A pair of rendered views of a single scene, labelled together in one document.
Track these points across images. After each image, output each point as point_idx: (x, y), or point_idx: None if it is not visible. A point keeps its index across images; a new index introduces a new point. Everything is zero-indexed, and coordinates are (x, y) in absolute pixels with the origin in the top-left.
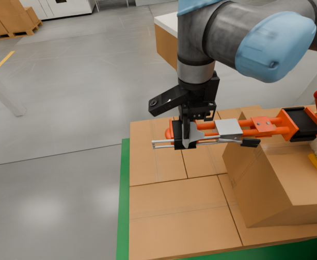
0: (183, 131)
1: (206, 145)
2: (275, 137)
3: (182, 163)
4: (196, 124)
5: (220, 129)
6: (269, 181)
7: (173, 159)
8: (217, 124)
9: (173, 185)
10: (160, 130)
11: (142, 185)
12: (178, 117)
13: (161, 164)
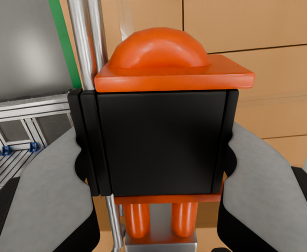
0: (28, 204)
1: (241, 101)
2: None
3: (215, 49)
4: (177, 202)
5: (148, 251)
6: (105, 209)
7: (227, 31)
8: (176, 248)
9: (172, 25)
10: None
11: None
12: (251, 132)
13: (221, 1)
